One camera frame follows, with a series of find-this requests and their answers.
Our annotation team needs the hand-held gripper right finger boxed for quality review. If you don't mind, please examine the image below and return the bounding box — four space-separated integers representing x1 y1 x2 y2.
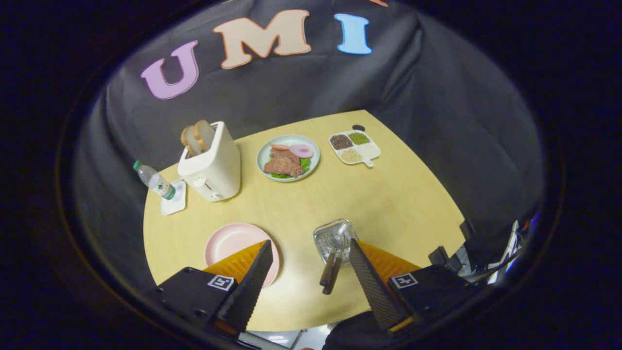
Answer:
349 238 482 332

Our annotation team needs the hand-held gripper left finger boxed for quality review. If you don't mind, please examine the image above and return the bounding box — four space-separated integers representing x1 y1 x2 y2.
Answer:
155 240 274 341

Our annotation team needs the wooden handled metal spoon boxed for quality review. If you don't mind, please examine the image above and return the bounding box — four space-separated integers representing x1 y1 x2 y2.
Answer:
323 233 343 295

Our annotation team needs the wooden handled metal fork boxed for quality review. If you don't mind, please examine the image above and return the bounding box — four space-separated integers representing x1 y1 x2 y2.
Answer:
319 223 348 287

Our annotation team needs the pink round plate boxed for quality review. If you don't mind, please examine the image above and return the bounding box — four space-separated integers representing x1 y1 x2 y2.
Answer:
205 223 280 288

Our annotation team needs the white square coaster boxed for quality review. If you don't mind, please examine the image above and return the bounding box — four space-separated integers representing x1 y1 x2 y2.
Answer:
161 180 187 216

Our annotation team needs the cream toaster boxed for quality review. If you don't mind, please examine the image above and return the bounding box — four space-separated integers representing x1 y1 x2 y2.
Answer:
177 121 242 202

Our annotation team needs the brown steak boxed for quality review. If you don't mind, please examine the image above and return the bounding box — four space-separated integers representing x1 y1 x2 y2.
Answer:
264 148 305 177

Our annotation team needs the pale green food plate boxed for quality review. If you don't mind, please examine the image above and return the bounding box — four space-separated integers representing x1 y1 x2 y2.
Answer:
256 135 321 183

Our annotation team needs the green lettuce leaf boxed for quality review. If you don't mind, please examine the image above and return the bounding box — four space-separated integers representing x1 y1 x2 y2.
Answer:
270 157 312 179

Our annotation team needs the white divided seasoning dish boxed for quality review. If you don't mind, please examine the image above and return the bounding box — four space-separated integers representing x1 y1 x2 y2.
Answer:
328 129 381 168

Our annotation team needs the clear plastic water bottle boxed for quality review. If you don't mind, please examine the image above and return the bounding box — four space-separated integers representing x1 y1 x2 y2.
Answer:
133 160 176 201

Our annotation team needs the white and black equipment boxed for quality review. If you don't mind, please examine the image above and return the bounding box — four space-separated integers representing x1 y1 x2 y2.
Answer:
457 214 540 285

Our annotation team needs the black backdrop cloth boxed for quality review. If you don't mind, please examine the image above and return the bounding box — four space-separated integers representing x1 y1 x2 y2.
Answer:
73 0 545 292

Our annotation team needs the metal wire cutlery holder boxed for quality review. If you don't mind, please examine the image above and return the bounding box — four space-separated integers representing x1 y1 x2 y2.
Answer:
313 219 359 266

